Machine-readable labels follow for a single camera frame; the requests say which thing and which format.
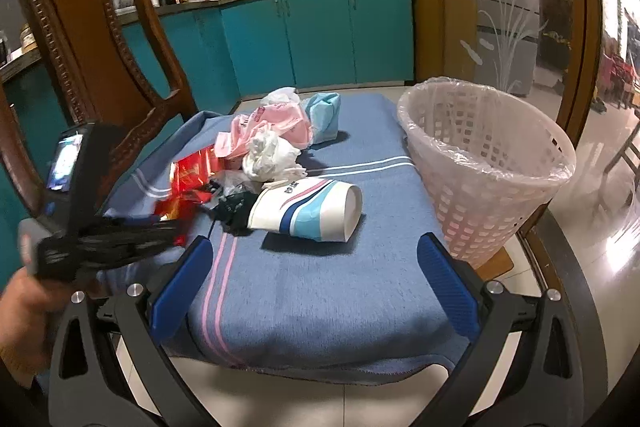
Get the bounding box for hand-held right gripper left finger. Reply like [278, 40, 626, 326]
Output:
[47, 234, 216, 427]

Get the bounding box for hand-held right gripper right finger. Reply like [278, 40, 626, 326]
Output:
[416, 232, 608, 427]

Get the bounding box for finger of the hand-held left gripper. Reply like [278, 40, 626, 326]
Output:
[97, 213, 188, 234]
[82, 231, 188, 265]

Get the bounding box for red foil wrapper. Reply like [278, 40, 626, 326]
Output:
[154, 146, 227, 222]

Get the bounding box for white plastic lattice basket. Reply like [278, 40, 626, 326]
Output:
[397, 78, 577, 270]

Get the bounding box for clear plastic bin liner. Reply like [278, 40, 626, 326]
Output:
[397, 77, 577, 188]

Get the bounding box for light blue scaled cloth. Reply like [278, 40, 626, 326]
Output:
[300, 92, 342, 146]

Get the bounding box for person's left hand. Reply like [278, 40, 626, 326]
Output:
[0, 264, 71, 360]

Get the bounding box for black plastic bag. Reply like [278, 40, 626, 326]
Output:
[212, 188, 261, 236]

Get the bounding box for clear plastic wrapper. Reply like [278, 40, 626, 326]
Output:
[217, 171, 261, 198]

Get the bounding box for blue striped blanket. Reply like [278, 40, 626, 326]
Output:
[97, 93, 506, 385]

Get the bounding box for crumpled white tissue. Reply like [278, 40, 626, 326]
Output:
[242, 131, 308, 182]

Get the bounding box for white and blue paper cup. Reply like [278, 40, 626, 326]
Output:
[246, 179, 363, 244]

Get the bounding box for pink plastic bag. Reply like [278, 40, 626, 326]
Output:
[216, 102, 316, 162]

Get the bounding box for carved wooden chair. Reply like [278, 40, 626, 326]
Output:
[0, 0, 201, 220]

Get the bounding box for white plastic bag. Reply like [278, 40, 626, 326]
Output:
[257, 87, 302, 108]

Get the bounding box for teal kitchen base cabinets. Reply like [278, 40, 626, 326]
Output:
[0, 0, 416, 228]

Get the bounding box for etched glass sliding door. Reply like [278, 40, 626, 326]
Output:
[434, 0, 620, 248]

